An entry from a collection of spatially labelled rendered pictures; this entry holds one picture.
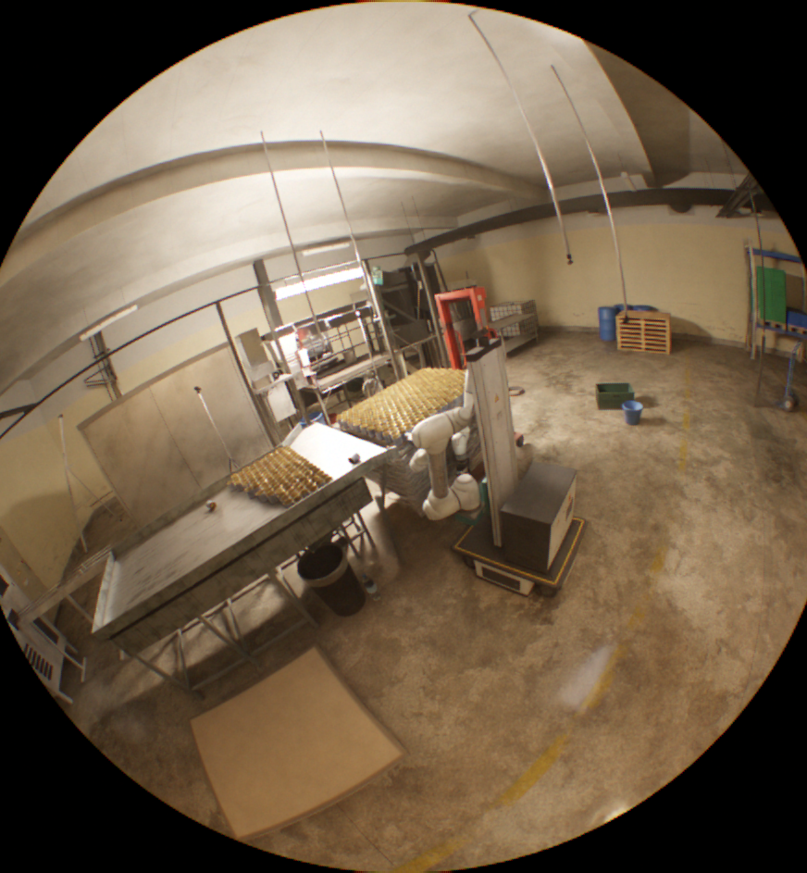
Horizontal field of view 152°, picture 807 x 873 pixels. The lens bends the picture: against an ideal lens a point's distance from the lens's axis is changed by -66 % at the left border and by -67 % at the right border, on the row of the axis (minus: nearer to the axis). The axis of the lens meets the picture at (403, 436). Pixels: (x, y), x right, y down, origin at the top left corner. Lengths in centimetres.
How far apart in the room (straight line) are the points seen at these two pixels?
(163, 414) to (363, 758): 424
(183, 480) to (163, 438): 66
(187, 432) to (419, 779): 443
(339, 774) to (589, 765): 143
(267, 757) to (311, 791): 40
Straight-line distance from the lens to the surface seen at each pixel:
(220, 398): 448
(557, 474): 218
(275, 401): 494
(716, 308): 1022
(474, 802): 218
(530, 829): 221
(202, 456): 460
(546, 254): 1093
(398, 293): 675
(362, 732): 220
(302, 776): 234
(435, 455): 159
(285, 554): 219
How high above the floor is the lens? 216
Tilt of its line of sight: 26 degrees down
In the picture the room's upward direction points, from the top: 17 degrees counter-clockwise
